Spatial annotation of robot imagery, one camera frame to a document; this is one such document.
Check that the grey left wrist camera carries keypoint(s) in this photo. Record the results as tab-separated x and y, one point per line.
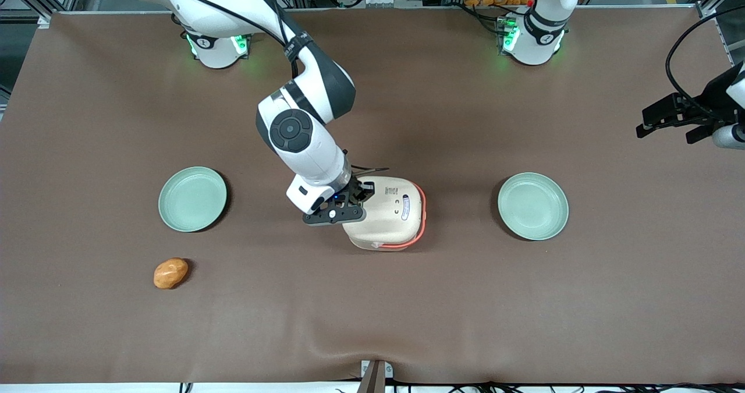
730	137

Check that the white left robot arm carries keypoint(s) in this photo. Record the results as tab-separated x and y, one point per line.
532	38

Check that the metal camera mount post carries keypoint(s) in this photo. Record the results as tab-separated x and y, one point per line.
373	378

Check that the orange-brown bread roll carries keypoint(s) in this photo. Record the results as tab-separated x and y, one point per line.
170	273

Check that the pale green round plate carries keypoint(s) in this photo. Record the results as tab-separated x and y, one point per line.
533	206
192	199

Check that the brown table cover cloth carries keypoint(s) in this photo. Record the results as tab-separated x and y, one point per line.
372	311

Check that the cream rice cooker orange trim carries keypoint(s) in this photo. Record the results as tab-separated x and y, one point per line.
390	212

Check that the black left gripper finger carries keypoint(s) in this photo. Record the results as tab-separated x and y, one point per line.
669	113
701	133

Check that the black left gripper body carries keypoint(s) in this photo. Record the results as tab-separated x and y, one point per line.
711	97

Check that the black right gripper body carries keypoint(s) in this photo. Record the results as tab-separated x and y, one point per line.
357	187

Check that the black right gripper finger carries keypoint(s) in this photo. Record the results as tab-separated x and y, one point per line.
334	213
366	192

